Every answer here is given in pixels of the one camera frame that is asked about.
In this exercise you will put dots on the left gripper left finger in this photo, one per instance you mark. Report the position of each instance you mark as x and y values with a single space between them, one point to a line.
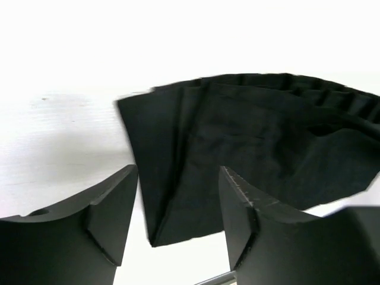
79 240

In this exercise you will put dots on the aluminium front rail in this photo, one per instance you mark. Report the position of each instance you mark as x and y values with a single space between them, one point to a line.
227 278

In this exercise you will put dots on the black pleated skirt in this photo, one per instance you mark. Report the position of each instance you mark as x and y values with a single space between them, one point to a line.
303 140

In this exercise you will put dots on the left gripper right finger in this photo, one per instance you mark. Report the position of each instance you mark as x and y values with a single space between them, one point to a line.
272 243

